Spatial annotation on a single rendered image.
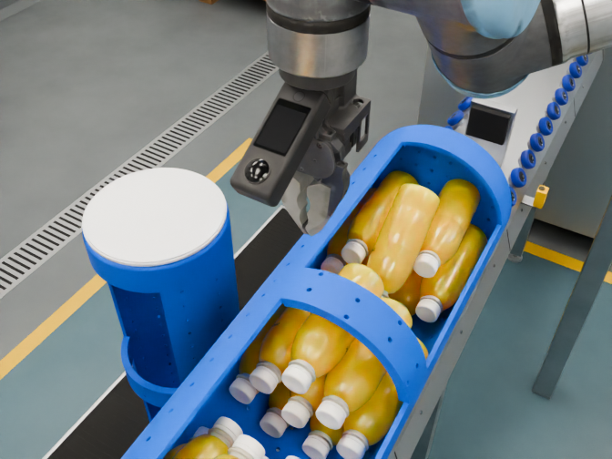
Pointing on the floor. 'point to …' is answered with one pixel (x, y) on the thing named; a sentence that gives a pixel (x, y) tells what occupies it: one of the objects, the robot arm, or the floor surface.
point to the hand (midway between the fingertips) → (306, 229)
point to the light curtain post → (577, 307)
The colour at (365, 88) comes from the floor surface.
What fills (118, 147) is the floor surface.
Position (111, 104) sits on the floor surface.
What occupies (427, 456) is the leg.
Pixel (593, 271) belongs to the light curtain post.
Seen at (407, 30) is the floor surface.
